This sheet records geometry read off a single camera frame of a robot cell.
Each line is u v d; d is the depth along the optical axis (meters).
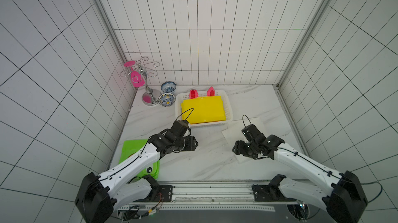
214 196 0.73
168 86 1.18
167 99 1.10
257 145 0.60
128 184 0.56
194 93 1.03
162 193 0.73
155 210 0.68
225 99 1.00
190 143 0.67
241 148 0.71
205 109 0.98
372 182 0.39
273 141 0.57
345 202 0.39
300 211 0.67
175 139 0.59
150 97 1.10
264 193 0.69
